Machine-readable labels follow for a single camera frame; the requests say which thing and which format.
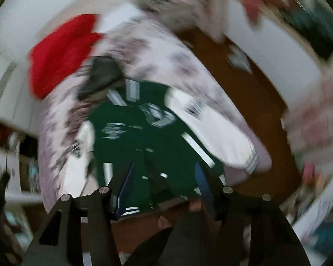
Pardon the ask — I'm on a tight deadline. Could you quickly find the pink floral curtain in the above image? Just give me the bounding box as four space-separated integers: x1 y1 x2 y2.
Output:
281 67 333 168

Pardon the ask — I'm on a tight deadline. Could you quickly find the red quilt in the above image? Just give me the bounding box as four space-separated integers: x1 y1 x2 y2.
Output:
29 14 103 100

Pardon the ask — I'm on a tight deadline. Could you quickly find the green white varsity jacket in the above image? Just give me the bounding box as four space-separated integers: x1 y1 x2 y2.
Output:
59 80 259 215

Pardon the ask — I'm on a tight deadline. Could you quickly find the black leather jacket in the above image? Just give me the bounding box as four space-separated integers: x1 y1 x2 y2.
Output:
77 56 124 100

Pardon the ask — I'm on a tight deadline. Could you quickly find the floral plush bed blanket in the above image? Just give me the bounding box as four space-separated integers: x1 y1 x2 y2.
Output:
38 15 272 210

